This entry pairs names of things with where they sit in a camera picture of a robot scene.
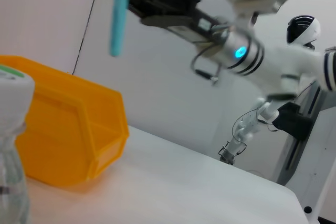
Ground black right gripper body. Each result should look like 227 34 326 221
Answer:
140 0 229 43

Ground light blue scissors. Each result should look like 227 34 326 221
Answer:
109 0 131 57

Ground clear green-label water bottle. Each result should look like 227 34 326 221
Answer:
0 63 36 224

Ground white black robot head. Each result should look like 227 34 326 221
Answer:
286 14 321 50

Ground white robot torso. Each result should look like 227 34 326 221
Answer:
296 45 326 83

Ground yellow plastic bin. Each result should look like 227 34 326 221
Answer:
0 55 131 188

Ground black box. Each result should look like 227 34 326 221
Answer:
271 102 313 141

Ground grey robot stand column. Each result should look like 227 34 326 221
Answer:
275 82 336 221

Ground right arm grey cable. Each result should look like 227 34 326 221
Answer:
190 41 224 86

